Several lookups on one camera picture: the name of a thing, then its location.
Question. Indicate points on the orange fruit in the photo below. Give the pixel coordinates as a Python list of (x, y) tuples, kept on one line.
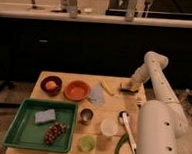
[(50, 85)]

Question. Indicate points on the small metal cup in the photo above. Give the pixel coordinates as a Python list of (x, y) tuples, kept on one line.
[(86, 116)]

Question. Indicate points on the grey cloth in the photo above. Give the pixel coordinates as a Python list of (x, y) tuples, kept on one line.
[(96, 95)]

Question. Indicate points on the green plastic cup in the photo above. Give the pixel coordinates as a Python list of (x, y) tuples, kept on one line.
[(87, 143)]

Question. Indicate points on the dark red bowl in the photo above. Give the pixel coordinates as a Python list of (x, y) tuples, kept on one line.
[(56, 90)]

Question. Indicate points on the bunch of red grapes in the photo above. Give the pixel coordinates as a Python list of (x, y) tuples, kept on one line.
[(53, 132)]

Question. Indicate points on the green plastic tray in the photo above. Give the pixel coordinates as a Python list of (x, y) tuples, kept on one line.
[(24, 133)]

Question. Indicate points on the blue sponge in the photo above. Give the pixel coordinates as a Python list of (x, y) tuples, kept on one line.
[(45, 116)]

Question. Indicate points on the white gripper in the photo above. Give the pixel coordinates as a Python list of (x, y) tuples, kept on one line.
[(135, 82)]

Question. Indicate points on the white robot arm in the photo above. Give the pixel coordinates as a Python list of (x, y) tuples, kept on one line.
[(161, 120)]

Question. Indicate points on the yellow banana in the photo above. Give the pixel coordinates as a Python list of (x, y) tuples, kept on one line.
[(107, 88)]

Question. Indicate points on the translucent white cup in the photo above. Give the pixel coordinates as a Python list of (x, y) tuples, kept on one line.
[(109, 127)]

